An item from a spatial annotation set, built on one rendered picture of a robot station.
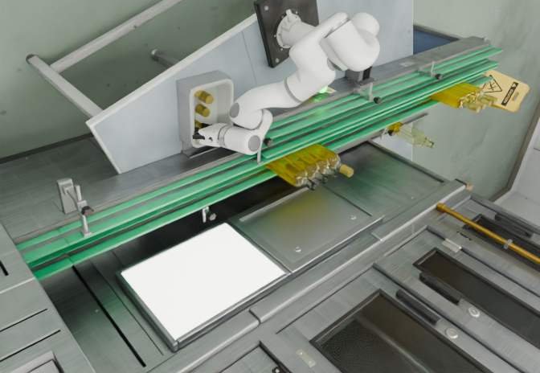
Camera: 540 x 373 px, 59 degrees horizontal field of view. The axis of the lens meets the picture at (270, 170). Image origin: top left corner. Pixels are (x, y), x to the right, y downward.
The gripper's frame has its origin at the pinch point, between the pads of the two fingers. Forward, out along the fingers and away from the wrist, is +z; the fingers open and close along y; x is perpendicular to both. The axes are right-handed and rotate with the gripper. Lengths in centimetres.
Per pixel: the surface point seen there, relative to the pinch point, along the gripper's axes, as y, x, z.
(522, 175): 619, -269, 118
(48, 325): -72, -9, -52
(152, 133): -14.0, 1.3, 8.1
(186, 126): -3.9, 1.9, 2.0
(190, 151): -1.0, -9.2, 7.8
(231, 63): 18.8, 18.7, 2.6
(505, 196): 595, -297, 130
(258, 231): 4.6, -35.6, -18.8
